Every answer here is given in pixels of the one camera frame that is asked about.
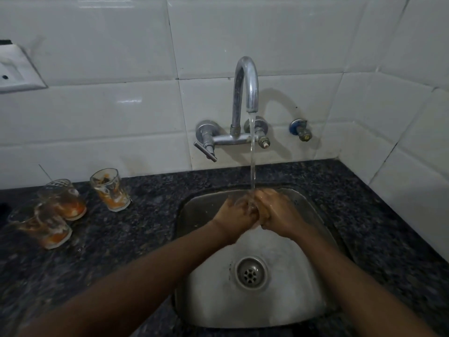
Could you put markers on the chrome wall faucet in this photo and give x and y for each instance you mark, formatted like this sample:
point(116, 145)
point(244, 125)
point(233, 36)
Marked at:
point(245, 80)

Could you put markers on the white wall socket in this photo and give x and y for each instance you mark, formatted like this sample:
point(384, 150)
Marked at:
point(17, 71)

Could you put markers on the metal sink drain strainer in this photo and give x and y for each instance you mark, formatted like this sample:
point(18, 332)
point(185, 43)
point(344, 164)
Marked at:
point(251, 273)

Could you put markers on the stainless steel sink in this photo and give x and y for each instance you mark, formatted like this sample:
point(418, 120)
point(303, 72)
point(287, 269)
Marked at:
point(217, 294)

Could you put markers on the person's right hand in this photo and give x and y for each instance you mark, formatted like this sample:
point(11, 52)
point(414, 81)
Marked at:
point(280, 215)

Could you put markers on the drinking glass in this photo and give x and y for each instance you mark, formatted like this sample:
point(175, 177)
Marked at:
point(68, 201)
point(112, 193)
point(49, 231)
point(255, 210)

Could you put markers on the person's left forearm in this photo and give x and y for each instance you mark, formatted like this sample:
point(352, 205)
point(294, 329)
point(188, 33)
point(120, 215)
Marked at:
point(133, 280)

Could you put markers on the person's left hand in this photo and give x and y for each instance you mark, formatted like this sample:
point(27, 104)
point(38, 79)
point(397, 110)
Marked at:
point(233, 219)

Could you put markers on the brass valve with blue collar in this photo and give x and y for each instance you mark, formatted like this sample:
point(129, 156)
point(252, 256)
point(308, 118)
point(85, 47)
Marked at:
point(301, 131)

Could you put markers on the person's right forearm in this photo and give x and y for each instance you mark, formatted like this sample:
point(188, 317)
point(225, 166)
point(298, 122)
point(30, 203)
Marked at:
point(354, 287)

